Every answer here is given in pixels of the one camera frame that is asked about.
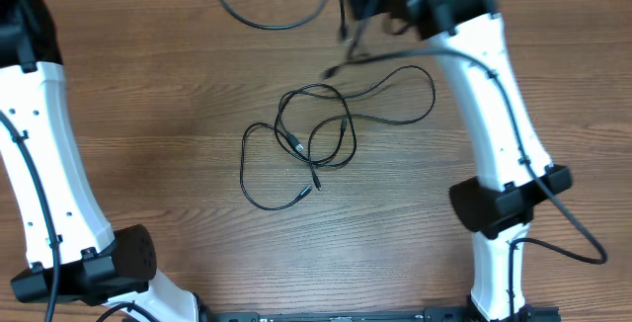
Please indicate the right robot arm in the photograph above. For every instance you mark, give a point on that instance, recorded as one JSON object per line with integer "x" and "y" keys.
{"x": 467, "y": 39}

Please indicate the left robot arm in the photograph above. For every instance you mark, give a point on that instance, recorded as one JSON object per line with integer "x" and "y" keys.
{"x": 72, "y": 250}

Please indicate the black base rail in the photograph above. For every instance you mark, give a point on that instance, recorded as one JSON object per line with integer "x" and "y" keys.
{"x": 430, "y": 314}

